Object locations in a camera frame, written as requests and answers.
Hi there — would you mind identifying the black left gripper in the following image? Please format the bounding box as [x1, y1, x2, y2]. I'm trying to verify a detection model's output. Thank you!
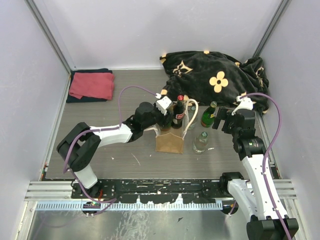
[142, 100, 175, 130]

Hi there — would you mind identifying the green bottle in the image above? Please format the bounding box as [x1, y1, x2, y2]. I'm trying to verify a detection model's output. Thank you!
[160, 105, 174, 131]
[200, 101, 217, 128]

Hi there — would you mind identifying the cola glass bottle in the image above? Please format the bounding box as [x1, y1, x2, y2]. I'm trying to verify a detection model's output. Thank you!
[171, 95, 185, 129]

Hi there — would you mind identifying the brown canvas bag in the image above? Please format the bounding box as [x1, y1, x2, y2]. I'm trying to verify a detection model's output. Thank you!
[145, 99, 199, 154]

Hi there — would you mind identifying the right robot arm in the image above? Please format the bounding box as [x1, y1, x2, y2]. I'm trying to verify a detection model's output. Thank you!
[212, 107, 299, 240]

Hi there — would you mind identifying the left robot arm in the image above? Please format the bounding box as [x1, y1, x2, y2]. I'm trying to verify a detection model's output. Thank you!
[56, 99, 173, 198]

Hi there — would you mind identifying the clear bottle upper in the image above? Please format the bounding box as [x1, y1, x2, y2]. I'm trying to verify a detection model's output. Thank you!
[188, 105, 198, 130]

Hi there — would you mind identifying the clear bottle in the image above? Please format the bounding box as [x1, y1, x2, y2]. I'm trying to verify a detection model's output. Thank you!
[188, 105, 198, 130]
[192, 131, 209, 154]

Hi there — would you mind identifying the clear bottle lower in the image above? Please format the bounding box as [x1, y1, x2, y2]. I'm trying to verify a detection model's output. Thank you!
[192, 131, 209, 154]

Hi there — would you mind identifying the black floral blanket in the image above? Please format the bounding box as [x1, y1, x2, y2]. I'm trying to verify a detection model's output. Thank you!
[159, 51, 269, 106]

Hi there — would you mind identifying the red folded cloth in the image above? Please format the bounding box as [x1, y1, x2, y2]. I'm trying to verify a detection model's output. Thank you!
[69, 72, 115, 100]

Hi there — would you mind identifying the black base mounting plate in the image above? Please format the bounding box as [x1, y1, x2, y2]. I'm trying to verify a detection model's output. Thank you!
[86, 178, 232, 204]

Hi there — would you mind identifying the dark blue folded cloth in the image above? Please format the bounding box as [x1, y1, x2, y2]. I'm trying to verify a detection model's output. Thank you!
[66, 68, 115, 103]

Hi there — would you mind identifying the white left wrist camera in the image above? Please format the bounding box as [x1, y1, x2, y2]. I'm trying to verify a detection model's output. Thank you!
[155, 93, 173, 116]

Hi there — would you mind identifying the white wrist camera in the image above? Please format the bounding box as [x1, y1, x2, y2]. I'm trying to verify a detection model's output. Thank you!
[155, 93, 173, 116]
[231, 96, 254, 116]

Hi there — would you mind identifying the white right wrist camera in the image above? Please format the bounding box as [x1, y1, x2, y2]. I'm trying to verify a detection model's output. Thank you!
[231, 96, 254, 116]

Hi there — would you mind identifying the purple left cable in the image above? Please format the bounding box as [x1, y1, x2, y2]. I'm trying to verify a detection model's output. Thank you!
[62, 85, 161, 216]

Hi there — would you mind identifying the white cable duct strip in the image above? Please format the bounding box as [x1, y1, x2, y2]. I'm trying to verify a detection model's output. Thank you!
[35, 200, 223, 211]

